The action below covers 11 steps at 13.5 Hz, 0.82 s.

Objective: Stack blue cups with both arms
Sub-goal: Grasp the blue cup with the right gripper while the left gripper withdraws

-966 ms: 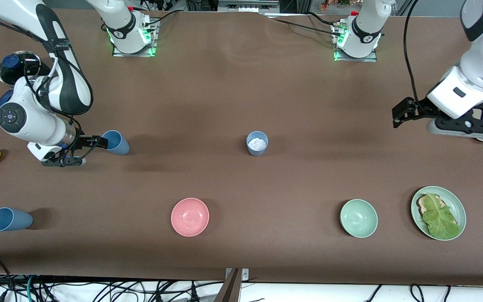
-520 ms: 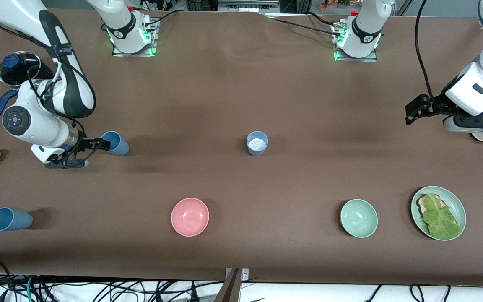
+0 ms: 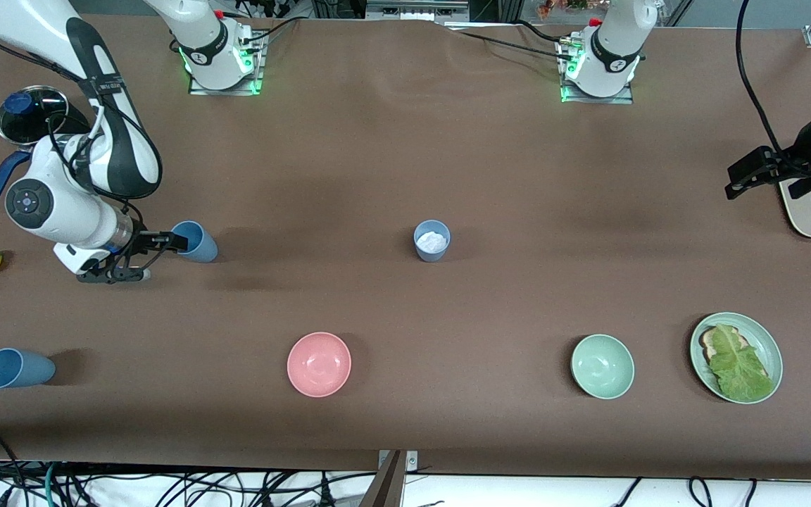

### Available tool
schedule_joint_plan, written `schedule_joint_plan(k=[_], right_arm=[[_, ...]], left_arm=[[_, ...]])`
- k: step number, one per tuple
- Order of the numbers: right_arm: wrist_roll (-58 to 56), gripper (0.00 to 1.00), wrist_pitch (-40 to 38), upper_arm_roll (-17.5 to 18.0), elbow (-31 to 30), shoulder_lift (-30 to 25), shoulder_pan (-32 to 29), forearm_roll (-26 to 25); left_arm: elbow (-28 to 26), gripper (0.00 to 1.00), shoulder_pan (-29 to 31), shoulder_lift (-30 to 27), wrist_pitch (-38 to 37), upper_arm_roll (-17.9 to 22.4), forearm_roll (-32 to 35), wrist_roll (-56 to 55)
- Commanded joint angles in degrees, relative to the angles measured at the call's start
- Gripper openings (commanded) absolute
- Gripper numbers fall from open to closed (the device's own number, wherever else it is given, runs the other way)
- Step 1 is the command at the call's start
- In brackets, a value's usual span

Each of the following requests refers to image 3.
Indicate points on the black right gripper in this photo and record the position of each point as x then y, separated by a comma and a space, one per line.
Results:
143, 241

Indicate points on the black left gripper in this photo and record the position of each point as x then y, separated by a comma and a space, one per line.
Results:
794, 163

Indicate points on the blue plastic cup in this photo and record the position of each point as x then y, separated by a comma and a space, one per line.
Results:
432, 256
203, 249
22, 370

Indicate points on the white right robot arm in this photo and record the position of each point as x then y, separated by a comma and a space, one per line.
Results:
46, 204

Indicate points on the pale green plate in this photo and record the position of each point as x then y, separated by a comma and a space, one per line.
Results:
764, 338

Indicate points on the toast slice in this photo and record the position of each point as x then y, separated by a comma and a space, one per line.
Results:
709, 343

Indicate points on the glass lid with blue knob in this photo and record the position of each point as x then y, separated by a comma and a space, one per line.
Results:
29, 116

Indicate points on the pink bowl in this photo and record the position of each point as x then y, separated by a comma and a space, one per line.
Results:
319, 364

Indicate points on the green lettuce leaf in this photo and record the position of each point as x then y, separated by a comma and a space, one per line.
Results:
740, 366

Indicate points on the pale green bowl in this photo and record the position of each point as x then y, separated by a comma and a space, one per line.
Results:
602, 366

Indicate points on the white crumpled tissue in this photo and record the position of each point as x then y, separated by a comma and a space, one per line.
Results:
431, 241

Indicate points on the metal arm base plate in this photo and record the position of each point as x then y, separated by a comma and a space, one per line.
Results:
624, 95
254, 70

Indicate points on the dark camera stand leg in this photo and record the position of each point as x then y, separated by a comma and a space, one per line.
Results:
386, 486

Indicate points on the small metal table bracket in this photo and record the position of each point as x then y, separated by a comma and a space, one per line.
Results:
412, 461

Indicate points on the metal frame fixture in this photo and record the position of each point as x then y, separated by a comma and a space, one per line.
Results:
412, 8

